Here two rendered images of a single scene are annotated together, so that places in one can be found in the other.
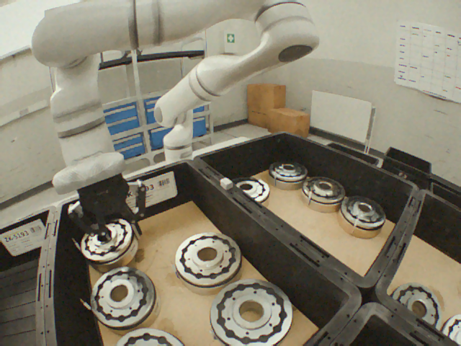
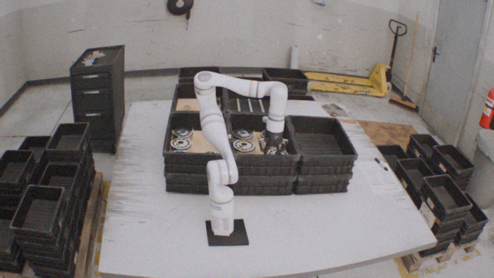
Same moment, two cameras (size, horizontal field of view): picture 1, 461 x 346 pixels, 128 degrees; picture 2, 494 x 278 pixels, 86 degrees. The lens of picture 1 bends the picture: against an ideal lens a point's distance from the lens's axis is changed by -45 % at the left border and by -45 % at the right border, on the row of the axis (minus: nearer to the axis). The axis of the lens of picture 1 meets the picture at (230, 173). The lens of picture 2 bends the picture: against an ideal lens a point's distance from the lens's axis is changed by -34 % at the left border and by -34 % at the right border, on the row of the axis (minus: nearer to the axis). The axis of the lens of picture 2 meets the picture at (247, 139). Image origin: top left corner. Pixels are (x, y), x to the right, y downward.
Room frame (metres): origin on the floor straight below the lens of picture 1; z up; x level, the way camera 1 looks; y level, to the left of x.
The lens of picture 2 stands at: (1.62, 0.74, 1.81)
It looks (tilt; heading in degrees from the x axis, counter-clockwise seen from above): 30 degrees down; 205
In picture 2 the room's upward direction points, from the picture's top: 5 degrees clockwise
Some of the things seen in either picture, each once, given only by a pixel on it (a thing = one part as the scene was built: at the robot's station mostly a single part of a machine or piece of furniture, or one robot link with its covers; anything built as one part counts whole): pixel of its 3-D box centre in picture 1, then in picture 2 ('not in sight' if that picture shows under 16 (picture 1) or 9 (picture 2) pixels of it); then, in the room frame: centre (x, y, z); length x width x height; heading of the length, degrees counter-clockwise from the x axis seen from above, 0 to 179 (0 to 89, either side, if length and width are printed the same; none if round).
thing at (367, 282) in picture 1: (308, 176); (196, 133); (0.31, -0.15, 0.92); 0.40 x 0.30 x 0.02; 33
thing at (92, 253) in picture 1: (106, 238); (278, 155); (0.20, 0.22, 0.88); 0.10 x 0.10 x 0.01
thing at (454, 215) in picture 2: not in sight; (436, 215); (-0.47, 1.31, 0.37); 0.40 x 0.30 x 0.45; 37
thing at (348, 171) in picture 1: (304, 198); (196, 142); (0.31, -0.15, 0.87); 0.40 x 0.30 x 0.11; 33
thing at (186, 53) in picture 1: (151, 58); not in sight; (2.31, 0.82, 1.32); 1.20 x 0.45 x 0.06; 127
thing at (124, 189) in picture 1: (101, 186); (273, 136); (0.22, 0.19, 0.97); 0.08 x 0.08 x 0.09
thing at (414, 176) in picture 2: not in sight; (413, 190); (-0.79, 1.07, 0.31); 0.40 x 0.30 x 0.34; 37
